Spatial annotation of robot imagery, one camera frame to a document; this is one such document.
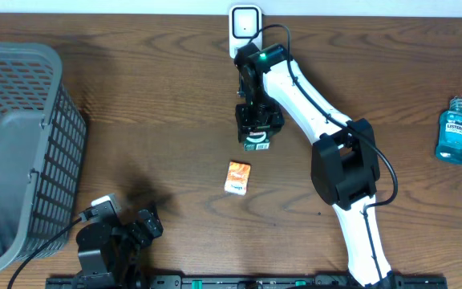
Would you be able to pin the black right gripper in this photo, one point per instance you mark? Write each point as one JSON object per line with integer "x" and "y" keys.
{"x": 243, "y": 119}

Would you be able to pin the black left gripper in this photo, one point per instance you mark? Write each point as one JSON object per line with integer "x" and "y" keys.
{"x": 141, "y": 236}

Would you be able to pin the green box with round label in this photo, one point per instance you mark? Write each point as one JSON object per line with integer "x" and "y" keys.
{"x": 256, "y": 141}

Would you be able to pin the small orange white box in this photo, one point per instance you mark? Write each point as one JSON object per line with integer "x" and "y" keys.
{"x": 237, "y": 178}

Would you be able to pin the teal bottle with clear cap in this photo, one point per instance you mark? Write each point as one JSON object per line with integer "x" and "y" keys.
{"x": 449, "y": 145}

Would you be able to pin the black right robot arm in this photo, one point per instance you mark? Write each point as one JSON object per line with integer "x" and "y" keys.
{"x": 344, "y": 158}

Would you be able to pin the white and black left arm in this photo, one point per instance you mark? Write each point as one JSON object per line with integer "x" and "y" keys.
{"x": 109, "y": 251}

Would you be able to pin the white barcode scanner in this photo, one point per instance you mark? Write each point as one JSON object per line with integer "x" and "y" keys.
{"x": 245, "y": 20}

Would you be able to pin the dark grey plastic basket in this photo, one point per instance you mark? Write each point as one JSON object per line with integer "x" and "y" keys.
{"x": 42, "y": 142}

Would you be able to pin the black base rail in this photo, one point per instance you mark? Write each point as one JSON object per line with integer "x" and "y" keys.
{"x": 318, "y": 281}

